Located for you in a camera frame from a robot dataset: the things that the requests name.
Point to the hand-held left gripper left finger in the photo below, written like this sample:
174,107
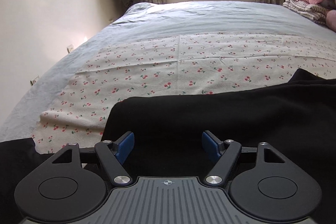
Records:
125,146

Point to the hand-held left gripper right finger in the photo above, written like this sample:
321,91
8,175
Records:
210,145

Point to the black pants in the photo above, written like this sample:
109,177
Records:
236,119

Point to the cherry print sheet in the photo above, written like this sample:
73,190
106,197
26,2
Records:
157,69

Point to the bed with light blue sheet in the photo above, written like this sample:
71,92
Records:
197,19

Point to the striped folded cloth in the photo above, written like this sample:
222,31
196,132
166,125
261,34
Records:
304,7

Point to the white wall socket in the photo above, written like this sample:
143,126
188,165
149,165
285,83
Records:
70,48
34,80

